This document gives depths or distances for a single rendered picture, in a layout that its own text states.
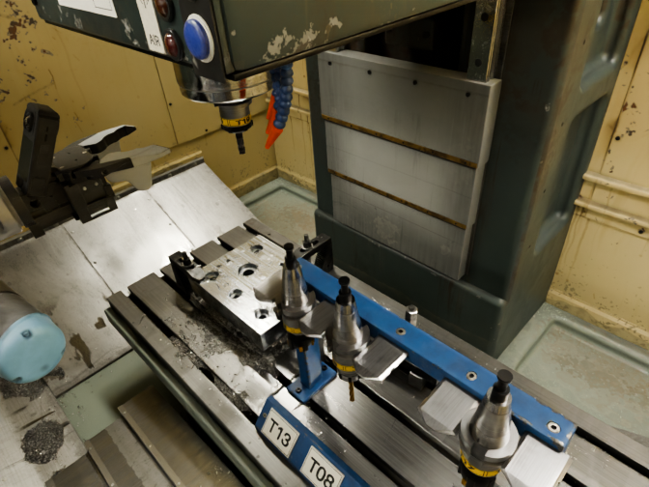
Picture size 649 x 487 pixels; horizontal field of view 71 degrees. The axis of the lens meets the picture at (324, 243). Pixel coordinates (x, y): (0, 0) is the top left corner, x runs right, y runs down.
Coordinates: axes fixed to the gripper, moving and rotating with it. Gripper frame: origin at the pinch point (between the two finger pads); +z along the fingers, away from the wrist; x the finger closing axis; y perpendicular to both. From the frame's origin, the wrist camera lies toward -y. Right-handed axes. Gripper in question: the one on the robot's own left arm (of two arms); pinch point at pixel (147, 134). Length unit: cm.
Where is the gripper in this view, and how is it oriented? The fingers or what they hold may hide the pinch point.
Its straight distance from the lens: 74.8
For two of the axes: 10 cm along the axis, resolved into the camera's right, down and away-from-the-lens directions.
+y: 0.9, 7.8, 6.2
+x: 6.7, 4.2, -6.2
